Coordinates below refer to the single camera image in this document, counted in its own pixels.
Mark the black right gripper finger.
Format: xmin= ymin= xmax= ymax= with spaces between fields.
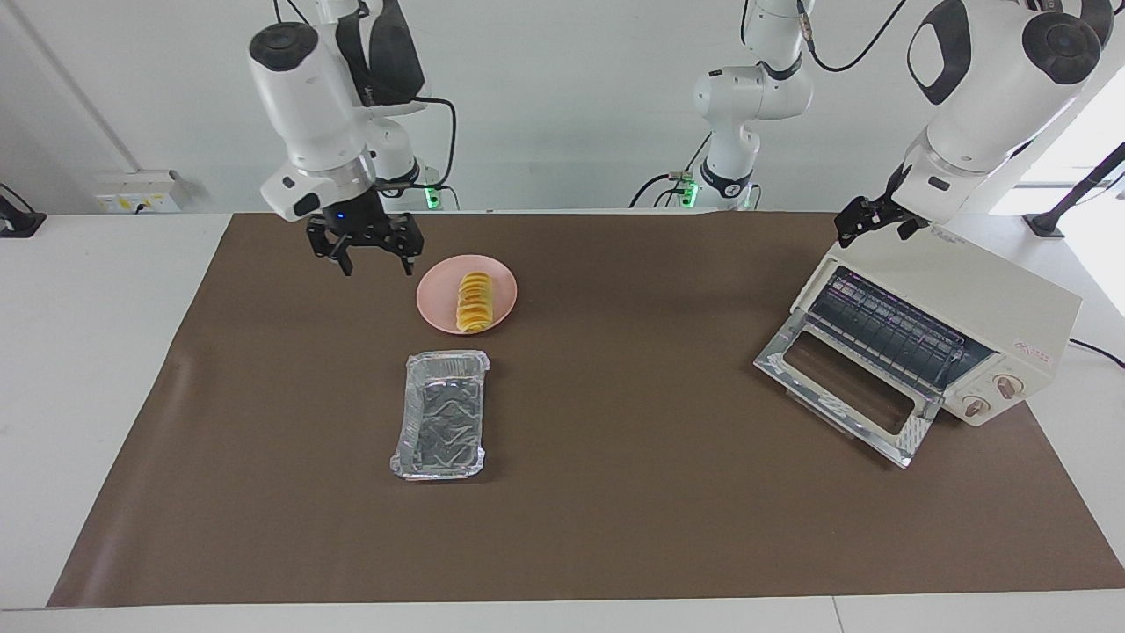
xmin=387 ymin=214 xmax=425 ymax=275
xmin=306 ymin=224 xmax=354 ymax=277

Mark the golden braided bread loaf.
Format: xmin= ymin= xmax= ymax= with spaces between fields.
xmin=454 ymin=272 xmax=495 ymax=334

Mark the aluminium foil tray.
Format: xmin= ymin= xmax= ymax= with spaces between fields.
xmin=389 ymin=350 xmax=490 ymax=481

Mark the cream toaster oven casing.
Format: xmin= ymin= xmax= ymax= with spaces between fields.
xmin=791 ymin=204 xmax=1084 ymax=428

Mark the glass oven door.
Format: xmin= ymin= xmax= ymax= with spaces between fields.
xmin=753 ymin=308 xmax=943 ymax=469

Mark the pink round plate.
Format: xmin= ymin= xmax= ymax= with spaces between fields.
xmin=416 ymin=254 xmax=519 ymax=336

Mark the black angled stand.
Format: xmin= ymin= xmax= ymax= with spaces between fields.
xmin=1024 ymin=142 xmax=1125 ymax=238

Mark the black table clamp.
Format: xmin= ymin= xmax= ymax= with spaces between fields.
xmin=0 ymin=183 xmax=47 ymax=238

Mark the brown table mat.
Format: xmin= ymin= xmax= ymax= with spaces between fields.
xmin=48 ymin=211 xmax=1125 ymax=609

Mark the metal oven wire rack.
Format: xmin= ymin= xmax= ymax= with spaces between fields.
xmin=809 ymin=268 xmax=976 ymax=397

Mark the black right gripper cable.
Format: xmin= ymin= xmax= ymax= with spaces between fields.
xmin=378 ymin=92 xmax=458 ymax=190

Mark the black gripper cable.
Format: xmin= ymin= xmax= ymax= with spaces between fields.
xmin=800 ymin=0 xmax=911 ymax=74
xmin=378 ymin=92 xmax=458 ymax=190

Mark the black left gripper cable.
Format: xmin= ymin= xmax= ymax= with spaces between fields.
xmin=800 ymin=0 xmax=911 ymax=74

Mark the white wall power outlet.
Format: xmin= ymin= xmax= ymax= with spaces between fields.
xmin=95 ymin=171 xmax=185 ymax=215

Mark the black left arm base cable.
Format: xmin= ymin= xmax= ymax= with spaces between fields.
xmin=628 ymin=132 xmax=711 ymax=209

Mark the black oven power cord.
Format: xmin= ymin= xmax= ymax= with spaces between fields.
xmin=1068 ymin=338 xmax=1125 ymax=370

